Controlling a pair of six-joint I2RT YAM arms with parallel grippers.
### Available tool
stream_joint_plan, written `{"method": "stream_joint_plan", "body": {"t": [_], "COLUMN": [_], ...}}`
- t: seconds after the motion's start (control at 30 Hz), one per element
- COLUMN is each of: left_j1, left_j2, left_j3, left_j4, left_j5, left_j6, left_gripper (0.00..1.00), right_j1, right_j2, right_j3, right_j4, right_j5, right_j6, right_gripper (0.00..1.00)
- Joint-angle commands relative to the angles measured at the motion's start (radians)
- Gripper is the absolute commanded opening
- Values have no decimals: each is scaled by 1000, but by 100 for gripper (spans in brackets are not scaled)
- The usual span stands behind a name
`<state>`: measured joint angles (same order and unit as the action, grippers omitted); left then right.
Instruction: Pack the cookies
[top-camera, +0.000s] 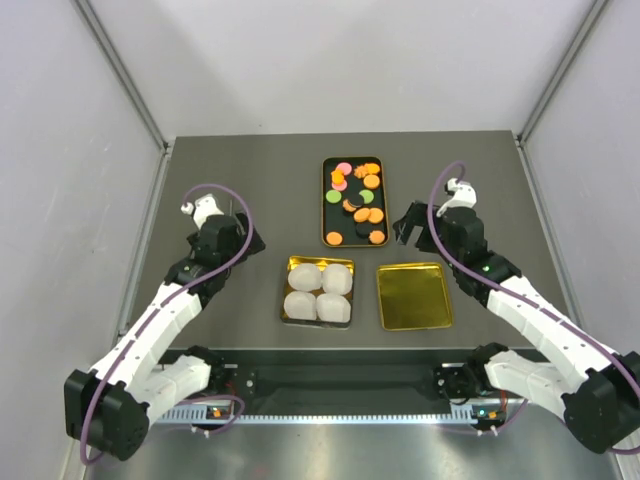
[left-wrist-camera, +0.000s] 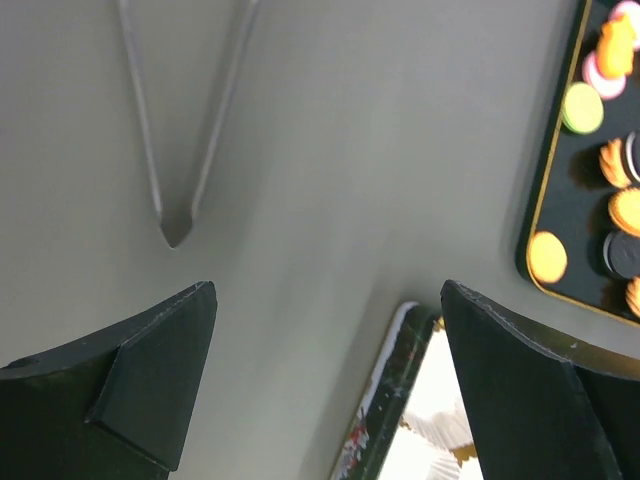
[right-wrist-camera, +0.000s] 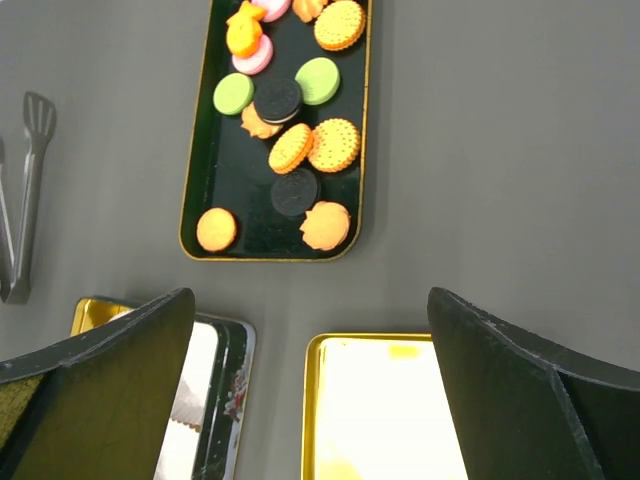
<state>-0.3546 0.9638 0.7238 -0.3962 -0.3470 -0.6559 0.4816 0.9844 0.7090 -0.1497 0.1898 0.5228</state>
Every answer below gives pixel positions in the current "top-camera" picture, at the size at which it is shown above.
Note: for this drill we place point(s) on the gold cookie tin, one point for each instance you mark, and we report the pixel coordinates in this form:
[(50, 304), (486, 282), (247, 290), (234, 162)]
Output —
[(321, 263)]

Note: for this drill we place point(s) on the pink cookie top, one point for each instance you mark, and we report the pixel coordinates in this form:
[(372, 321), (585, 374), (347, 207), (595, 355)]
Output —
[(344, 167)]

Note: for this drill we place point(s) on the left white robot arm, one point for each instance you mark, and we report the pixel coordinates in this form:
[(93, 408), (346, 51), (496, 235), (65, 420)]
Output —
[(111, 407)]

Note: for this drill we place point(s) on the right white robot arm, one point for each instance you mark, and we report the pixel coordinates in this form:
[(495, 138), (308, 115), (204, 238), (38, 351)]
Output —
[(591, 387)]

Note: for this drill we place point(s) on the pink cookie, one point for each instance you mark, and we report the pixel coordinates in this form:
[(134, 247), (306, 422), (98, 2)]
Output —
[(340, 187), (344, 167)]

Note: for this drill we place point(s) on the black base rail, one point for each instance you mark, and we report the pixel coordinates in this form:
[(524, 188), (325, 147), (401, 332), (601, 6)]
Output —
[(339, 383)]

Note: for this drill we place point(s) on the orange ridged cookie top right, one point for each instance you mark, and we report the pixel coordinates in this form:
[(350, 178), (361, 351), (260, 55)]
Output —
[(372, 168)]

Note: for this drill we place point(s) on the green cookie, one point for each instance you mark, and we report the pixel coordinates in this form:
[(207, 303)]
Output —
[(333, 196), (367, 196)]

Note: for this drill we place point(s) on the orange flower cookie top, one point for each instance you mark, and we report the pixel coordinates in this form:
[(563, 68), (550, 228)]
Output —
[(359, 172)]

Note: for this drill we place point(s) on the black round cookie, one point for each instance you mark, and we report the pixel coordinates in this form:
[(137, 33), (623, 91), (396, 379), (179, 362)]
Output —
[(364, 229), (355, 201)]

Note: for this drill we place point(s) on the green cookie left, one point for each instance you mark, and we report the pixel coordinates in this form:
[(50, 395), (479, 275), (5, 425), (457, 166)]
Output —
[(333, 196)]

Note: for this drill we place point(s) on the white paper cup top left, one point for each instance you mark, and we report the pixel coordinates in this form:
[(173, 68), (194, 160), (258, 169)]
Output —
[(305, 277)]

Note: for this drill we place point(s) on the white paper cup top right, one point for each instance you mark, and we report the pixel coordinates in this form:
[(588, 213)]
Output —
[(337, 279)]

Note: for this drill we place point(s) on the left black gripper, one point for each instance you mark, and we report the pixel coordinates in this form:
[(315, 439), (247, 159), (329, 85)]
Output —
[(254, 246)]

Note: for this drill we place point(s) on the pink cookie lower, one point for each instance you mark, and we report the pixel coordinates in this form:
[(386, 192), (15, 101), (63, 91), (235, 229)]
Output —
[(340, 187)]

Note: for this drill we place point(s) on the orange cookie upper right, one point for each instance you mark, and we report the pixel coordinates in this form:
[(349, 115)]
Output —
[(371, 181)]

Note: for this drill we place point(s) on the white paper cup bottom left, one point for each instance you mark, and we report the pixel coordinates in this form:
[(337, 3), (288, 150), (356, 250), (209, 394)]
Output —
[(300, 305)]

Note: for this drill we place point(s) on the orange round cookie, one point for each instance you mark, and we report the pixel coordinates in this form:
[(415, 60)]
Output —
[(361, 215)]

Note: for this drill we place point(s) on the orange star cookie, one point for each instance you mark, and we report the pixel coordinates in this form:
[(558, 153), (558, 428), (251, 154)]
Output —
[(346, 205)]

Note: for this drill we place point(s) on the orange cookie bottom right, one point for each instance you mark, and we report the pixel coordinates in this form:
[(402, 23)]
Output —
[(377, 237)]

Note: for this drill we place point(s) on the gold tin lid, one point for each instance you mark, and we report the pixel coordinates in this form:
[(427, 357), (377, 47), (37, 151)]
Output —
[(413, 296)]

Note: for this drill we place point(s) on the green cookie right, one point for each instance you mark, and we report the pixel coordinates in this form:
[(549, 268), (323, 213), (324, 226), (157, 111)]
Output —
[(367, 196)]

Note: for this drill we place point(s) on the orange cookie middle right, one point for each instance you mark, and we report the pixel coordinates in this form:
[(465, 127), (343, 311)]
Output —
[(376, 215)]

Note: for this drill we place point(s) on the orange cookie upper left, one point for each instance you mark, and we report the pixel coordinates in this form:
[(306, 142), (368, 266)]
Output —
[(337, 177)]

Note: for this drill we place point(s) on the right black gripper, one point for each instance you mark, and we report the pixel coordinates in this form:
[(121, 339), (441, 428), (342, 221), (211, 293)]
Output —
[(418, 214)]

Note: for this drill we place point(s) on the black cookie tray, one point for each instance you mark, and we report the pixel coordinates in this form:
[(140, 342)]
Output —
[(335, 218)]

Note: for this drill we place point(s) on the orange cookie bottom left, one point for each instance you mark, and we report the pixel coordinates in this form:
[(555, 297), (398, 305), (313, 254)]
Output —
[(334, 238)]

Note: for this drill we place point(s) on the white paper cup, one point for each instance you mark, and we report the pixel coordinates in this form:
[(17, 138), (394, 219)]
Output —
[(300, 305), (305, 277), (337, 279), (333, 308)]

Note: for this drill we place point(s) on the white paper cup bottom right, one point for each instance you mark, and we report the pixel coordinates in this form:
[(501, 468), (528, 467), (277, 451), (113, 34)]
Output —
[(333, 308)]

